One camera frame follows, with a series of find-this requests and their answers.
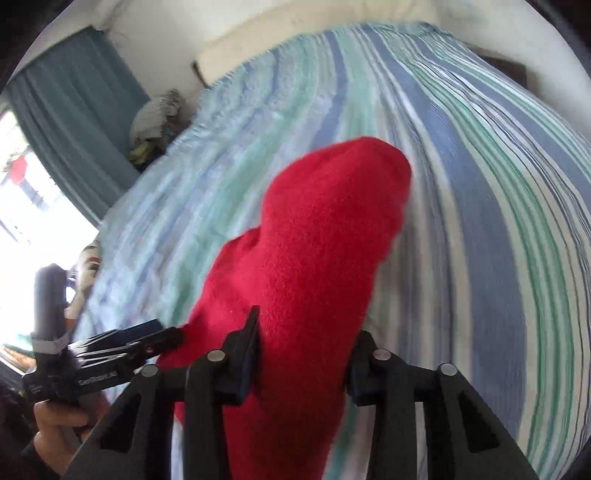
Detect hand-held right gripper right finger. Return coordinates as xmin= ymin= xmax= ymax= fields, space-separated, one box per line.
xmin=345 ymin=331 xmax=539 ymax=480

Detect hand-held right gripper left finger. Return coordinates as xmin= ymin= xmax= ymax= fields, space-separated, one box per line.
xmin=65 ymin=305 xmax=260 ymax=480

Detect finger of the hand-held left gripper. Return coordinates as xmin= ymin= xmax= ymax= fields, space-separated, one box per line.
xmin=76 ymin=326 xmax=186 ymax=371
xmin=69 ymin=321 xmax=164 ymax=352

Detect red fleece sock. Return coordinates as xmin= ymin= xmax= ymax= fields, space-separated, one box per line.
xmin=157 ymin=136 xmax=413 ymax=480

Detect pile of clothes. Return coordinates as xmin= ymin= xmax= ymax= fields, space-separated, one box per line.
xmin=128 ymin=89 xmax=192 ymax=169

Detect person's left hand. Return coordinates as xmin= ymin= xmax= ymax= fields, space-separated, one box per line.
xmin=33 ymin=398 xmax=101 ymax=463

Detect printed pillow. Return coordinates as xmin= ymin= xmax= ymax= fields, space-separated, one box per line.
xmin=68 ymin=240 xmax=103 ymax=320

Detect window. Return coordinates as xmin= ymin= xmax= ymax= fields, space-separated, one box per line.
xmin=0 ymin=106 xmax=100 ymax=370

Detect blue curtain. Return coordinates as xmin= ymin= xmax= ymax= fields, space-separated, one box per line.
xmin=7 ymin=28 xmax=151 ymax=228

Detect blue green striped bed sheet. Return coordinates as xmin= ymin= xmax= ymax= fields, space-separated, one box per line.
xmin=71 ymin=22 xmax=591 ymax=480

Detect cream padded headboard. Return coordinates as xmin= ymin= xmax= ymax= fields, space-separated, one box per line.
xmin=191 ymin=0 xmax=444 ymax=86

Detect dark wooden nightstand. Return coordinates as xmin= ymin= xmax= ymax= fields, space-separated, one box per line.
xmin=475 ymin=53 xmax=530 ymax=89

